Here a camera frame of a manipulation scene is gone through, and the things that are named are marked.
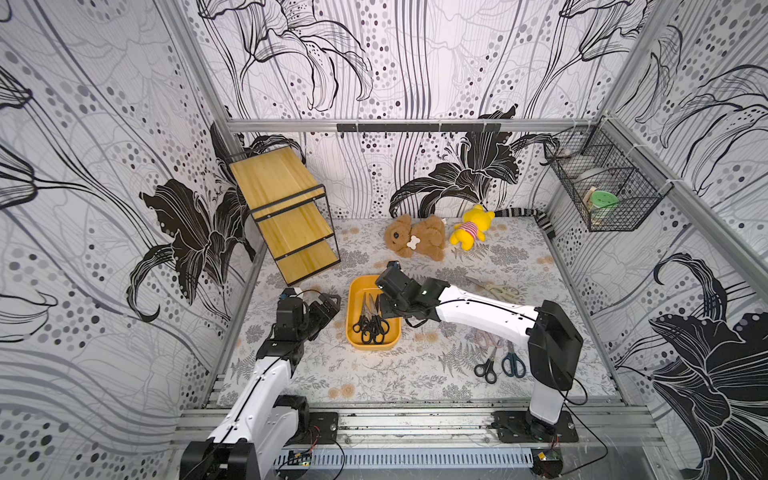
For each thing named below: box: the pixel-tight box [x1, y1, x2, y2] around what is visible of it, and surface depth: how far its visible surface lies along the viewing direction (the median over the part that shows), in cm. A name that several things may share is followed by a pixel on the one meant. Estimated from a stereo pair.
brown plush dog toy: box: [384, 214, 446, 261], surface depth 106 cm
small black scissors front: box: [474, 346, 497, 385], surface depth 84 cm
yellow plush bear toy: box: [450, 204, 495, 251], surface depth 110 cm
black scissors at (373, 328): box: [362, 293, 385, 345], surface depth 90 cm
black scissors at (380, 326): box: [372, 294, 390, 344], surface depth 90 cm
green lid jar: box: [590, 190, 619, 226], surface depth 80 cm
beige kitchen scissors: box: [467, 276, 520, 304], surface depth 100 cm
